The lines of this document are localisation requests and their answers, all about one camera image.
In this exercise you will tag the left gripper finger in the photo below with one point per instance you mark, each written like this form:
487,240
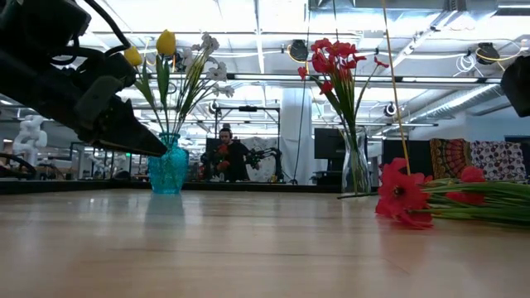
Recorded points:
124,124
132,150

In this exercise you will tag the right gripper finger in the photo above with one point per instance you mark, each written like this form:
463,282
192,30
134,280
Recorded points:
519,78
521,107

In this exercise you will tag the red large-blossom flower bunch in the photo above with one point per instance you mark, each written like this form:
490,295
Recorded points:
399,192

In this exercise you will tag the red small-blossom flower bunch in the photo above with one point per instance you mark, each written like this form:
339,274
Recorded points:
335,51

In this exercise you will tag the black background robot arm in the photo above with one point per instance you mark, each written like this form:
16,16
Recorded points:
269,155

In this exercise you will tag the teal glass vase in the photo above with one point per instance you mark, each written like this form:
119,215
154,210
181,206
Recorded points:
167,169

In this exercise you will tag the clear glass vase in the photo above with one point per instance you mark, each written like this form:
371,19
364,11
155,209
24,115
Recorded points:
347,178

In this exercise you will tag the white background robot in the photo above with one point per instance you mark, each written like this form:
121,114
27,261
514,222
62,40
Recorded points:
29,136

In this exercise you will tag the purple white patterned cloth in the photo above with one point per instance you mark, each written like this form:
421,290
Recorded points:
497,159

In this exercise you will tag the orange mandala cloth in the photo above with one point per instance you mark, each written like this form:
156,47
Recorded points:
449,157

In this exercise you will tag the round black ceiling fixture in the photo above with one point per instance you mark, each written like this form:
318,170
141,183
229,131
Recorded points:
213,107
389,109

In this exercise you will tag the person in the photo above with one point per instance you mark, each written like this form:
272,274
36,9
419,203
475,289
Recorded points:
234,159

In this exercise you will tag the black background panel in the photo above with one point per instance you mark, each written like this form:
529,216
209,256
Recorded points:
418,157

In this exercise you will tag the black monitor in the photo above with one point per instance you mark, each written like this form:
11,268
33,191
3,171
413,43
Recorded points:
327,142

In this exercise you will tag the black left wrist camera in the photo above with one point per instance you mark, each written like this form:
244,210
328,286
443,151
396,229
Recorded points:
116,66

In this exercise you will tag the black table frame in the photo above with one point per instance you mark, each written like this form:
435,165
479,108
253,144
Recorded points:
248,187

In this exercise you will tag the black background frame rig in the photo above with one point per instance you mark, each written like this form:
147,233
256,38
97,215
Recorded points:
247,108

